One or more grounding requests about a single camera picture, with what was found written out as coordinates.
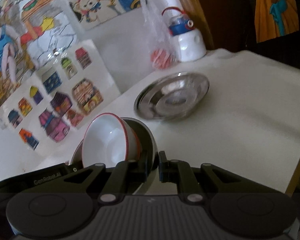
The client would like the steel plate with sticker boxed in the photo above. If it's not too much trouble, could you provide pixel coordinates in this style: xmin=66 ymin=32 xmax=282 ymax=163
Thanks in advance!
xmin=134 ymin=72 xmax=210 ymax=120

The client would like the houses drawing on paper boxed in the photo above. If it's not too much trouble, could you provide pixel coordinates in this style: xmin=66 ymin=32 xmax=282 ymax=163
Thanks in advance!
xmin=0 ymin=40 xmax=121 ymax=156

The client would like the white blue water bottle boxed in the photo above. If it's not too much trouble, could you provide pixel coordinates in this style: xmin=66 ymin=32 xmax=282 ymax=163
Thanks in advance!
xmin=161 ymin=7 xmax=207 ymax=62

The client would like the brown wooden door frame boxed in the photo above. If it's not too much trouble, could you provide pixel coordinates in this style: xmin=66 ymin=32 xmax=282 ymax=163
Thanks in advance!
xmin=179 ymin=0 xmax=215 ymax=50

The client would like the steel bowl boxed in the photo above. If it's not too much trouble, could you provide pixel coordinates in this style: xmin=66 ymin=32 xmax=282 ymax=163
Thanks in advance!
xmin=70 ymin=116 xmax=159 ymax=196

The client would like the white bowl red rim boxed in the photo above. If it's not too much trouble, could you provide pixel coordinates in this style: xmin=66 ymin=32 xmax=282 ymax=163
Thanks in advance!
xmin=82 ymin=113 xmax=141 ymax=167

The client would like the boy with fan drawing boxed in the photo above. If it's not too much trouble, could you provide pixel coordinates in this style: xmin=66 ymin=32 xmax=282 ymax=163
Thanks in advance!
xmin=0 ymin=0 xmax=77 ymax=107

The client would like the orange dress girl painting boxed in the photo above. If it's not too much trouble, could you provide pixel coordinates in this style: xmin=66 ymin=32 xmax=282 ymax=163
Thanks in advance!
xmin=255 ymin=0 xmax=299 ymax=43

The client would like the clear plastic bag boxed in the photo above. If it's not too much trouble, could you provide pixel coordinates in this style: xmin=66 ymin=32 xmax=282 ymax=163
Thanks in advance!
xmin=140 ymin=0 xmax=177 ymax=69

